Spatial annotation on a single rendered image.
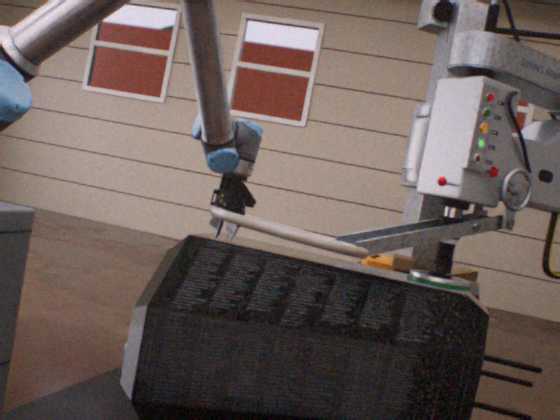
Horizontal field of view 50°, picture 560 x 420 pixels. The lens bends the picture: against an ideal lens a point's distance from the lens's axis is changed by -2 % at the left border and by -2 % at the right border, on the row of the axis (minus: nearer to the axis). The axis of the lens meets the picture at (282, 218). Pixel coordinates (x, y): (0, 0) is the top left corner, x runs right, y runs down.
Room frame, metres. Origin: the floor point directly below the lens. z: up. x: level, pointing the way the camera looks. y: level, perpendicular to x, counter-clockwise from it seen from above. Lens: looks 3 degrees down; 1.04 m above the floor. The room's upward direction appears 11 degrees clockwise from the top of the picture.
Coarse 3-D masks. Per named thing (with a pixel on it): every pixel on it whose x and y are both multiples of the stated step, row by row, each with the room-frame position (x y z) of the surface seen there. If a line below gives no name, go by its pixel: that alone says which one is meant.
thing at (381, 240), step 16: (400, 224) 2.12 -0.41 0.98; (416, 224) 2.14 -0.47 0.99; (432, 224) 2.18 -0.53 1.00; (464, 224) 2.11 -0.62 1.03; (480, 224) 2.15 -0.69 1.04; (496, 224) 2.19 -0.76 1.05; (512, 224) 2.18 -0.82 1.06; (336, 240) 1.99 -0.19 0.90; (352, 240) 2.01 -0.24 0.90; (368, 240) 1.91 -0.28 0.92; (384, 240) 1.94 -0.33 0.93; (400, 240) 1.97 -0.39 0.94; (416, 240) 2.00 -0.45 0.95; (432, 240) 2.04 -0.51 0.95
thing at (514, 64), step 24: (456, 48) 2.10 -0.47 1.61; (480, 48) 2.04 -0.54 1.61; (504, 48) 2.05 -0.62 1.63; (528, 48) 2.11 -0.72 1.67; (456, 72) 2.19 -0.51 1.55; (480, 72) 2.11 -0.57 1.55; (504, 72) 2.07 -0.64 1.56; (528, 72) 2.12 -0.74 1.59; (552, 72) 2.18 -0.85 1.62; (528, 96) 2.33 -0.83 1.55; (552, 96) 2.25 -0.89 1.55
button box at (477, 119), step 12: (480, 84) 2.00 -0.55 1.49; (480, 96) 1.99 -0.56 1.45; (480, 108) 2.00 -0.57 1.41; (492, 108) 2.02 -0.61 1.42; (480, 120) 2.00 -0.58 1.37; (492, 120) 2.03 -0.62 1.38; (468, 132) 2.01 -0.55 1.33; (480, 132) 2.01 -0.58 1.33; (468, 144) 2.00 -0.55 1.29; (468, 156) 1.99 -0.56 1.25; (468, 168) 2.00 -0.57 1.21; (480, 168) 2.02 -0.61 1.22
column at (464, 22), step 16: (464, 0) 2.82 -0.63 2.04; (464, 16) 2.83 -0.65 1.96; (480, 16) 2.84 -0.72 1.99; (448, 48) 2.86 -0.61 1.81; (432, 80) 2.97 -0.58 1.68; (432, 96) 2.93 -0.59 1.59; (416, 192) 2.90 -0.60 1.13; (416, 208) 2.86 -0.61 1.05; (432, 208) 2.83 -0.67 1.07; (416, 256) 2.83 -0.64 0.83; (432, 256) 2.84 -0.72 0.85
